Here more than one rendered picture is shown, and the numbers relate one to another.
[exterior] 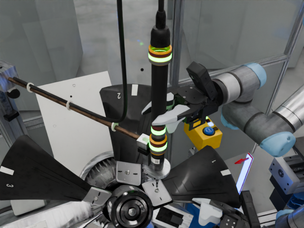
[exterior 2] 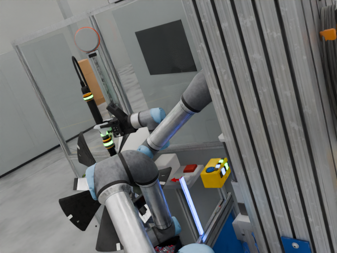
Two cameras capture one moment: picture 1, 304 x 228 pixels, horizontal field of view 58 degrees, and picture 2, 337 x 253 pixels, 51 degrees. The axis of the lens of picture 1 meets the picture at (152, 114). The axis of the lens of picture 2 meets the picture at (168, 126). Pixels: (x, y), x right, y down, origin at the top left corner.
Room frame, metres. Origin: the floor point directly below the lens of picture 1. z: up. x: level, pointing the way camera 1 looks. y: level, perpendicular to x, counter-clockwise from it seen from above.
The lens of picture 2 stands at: (-0.12, -1.59, 1.94)
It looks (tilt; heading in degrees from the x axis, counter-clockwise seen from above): 19 degrees down; 59
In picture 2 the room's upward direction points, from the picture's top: 20 degrees counter-clockwise
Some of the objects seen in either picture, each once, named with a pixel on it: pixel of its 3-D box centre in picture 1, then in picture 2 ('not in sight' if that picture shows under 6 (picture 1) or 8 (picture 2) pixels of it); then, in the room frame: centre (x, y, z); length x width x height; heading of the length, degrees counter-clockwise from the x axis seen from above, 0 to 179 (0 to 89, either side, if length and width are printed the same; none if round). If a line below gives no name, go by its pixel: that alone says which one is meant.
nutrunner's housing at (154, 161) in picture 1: (158, 112); (100, 124); (0.46, -0.02, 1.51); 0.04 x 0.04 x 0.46
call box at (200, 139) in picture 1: (201, 132); (216, 173); (0.87, -0.23, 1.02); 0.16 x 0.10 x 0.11; 23
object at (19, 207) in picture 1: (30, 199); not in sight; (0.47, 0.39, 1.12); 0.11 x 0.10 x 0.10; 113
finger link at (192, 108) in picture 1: (187, 108); (109, 124); (0.47, -0.08, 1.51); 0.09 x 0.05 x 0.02; 132
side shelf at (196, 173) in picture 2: not in sight; (174, 176); (0.92, 0.31, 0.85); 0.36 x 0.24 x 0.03; 113
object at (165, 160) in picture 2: not in sight; (163, 166); (0.91, 0.39, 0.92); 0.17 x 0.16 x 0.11; 23
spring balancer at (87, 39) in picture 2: not in sight; (87, 39); (0.84, 0.60, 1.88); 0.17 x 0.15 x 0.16; 113
